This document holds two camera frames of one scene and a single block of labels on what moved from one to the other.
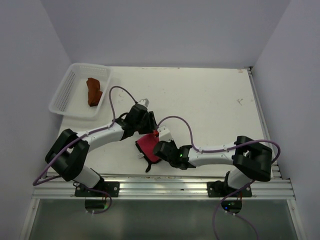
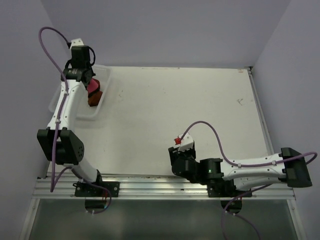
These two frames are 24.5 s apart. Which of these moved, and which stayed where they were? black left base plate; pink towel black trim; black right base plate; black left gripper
Moved: black left gripper; pink towel black trim
Stayed: black right base plate; black left base plate
